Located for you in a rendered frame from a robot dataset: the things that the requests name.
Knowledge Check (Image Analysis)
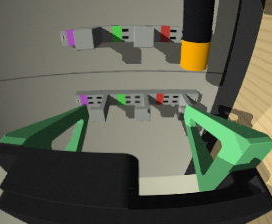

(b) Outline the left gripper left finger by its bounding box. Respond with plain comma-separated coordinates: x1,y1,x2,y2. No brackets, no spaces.
0,105,89,152

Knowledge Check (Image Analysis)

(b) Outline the black bar with yellow end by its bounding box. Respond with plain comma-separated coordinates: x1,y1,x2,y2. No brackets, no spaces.
180,0,215,71

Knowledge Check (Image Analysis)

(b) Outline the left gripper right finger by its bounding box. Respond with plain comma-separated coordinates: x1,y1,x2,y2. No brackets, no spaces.
184,105,272,192

